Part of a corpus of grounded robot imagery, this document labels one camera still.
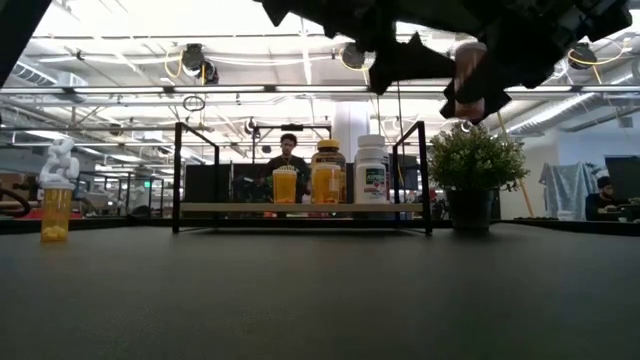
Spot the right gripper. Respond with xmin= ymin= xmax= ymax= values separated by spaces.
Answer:
xmin=399 ymin=0 xmax=634 ymax=126

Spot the white aspirin bottle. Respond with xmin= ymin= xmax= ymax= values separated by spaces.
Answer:
xmin=353 ymin=133 xmax=391 ymax=205

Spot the brown bottle yellow cap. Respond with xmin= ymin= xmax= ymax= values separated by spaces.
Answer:
xmin=310 ymin=138 xmax=348 ymax=205

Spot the small amber pill bottle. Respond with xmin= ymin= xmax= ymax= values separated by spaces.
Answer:
xmin=271 ymin=166 xmax=299 ymax=205
xmin=39 ymin=181 xmax=76 ymax=245

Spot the potted green plant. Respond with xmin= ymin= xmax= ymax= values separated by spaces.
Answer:
xmin=427 ymin=119 xmax=530 ymax=234

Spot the grey draped cloth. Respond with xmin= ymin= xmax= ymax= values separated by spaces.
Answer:
xmin=538 ymin=162 xmax=601 ymax=221

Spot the person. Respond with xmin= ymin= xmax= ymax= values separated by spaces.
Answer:
xmin=259 ymin=132 xmax=314 ymax=204
xmin=584 ymin=175 xmax=632 ymax=222

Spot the black monitor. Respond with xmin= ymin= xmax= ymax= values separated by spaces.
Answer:
xmin=603 ymin=155 xmax=640 ymax=202

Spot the long ceiling light strip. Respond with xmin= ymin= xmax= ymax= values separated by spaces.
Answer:
xmin=0 ymin=85 xmax=640 ymax=95

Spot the light wooden board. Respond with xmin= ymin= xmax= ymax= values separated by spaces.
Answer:
xmin=171 ymin=120 xmax=434 ymax=236

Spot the black partition panel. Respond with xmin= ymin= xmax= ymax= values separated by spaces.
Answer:
xmin=183 ymin=163 xmax=264 ymax=205

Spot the white lumpy figure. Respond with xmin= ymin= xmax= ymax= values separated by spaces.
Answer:
xmin=38 ymin=138 xmax=81 ymax=185

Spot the black hanging cable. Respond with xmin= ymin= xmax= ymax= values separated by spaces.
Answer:
xmin=394 ymin=79 xmax=407 ymax=171

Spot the black ceiling cable reel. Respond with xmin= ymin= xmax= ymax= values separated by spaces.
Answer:
xmin=180 ymin=43 xmax=206 ymax=74
xmin=341 ymin=42 xmax=370 ymax=71
xmin=568 ymin=43 xmax=596 ymax=69

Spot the black hanging ring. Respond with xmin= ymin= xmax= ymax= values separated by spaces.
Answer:
xmin=182 ymin=95 xmax=207 ymax=114

